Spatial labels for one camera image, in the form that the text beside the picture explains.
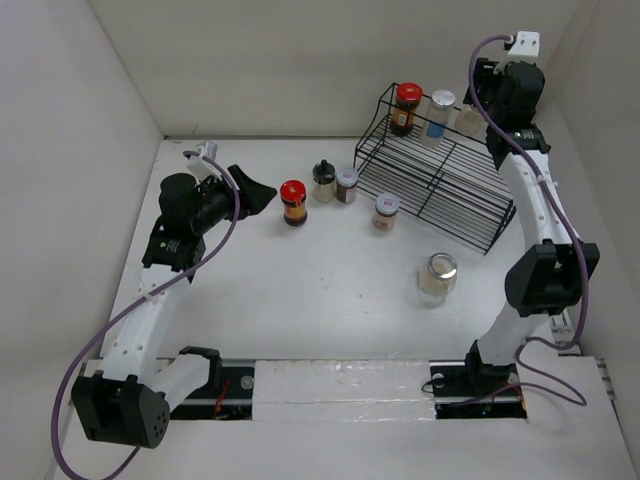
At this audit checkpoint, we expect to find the red lid chili jar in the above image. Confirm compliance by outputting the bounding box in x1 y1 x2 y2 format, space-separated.
390 82 423 137
279 180 307 227

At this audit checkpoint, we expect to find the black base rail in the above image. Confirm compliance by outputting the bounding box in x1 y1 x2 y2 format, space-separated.
154 355 530 422

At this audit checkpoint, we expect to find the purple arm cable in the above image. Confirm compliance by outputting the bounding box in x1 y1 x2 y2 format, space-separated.
49 148 241 480
468 33 589 407

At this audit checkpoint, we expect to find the white lid orange spice jar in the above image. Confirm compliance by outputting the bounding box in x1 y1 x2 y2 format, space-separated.
372 192 400 231

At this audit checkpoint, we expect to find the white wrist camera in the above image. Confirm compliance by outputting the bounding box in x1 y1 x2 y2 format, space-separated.
183 140 218 182
504 31 540 63

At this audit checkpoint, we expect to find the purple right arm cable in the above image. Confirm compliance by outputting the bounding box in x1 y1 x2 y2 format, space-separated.
468 33 589 407

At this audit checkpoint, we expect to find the white lid dark spice jar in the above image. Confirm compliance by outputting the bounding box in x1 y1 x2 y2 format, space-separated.
335 167 359 204

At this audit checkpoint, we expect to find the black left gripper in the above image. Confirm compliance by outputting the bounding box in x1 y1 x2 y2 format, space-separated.
191 165 275 234

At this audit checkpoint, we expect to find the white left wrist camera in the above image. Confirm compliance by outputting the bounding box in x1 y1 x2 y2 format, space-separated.
183 140 218 182

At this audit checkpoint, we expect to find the black knob grinder jar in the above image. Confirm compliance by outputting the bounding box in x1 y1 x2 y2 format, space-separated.
312 159 335 203

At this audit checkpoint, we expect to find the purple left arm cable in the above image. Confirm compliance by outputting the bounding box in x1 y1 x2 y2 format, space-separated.
49 148 241 480

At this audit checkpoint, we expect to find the silver lid blue label shaker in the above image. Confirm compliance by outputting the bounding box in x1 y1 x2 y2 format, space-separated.
420 90 456 148

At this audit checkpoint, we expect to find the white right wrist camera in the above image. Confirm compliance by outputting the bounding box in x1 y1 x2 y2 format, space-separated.
504 31 540 63

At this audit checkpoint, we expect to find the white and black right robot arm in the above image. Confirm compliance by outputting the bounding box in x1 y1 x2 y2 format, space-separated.
462 57 600 405

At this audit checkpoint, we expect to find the black collar pepper shaker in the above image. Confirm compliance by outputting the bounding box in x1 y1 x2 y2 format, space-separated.
454 101 487 137

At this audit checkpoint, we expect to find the wide clear glass jar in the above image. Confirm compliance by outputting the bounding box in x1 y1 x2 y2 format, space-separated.
418 252 458 307

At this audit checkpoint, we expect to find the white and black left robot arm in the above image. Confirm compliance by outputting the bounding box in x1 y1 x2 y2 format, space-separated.
71 165 277 449

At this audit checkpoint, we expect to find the black wire rack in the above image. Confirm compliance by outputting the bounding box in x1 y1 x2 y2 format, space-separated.
353 82 516 254

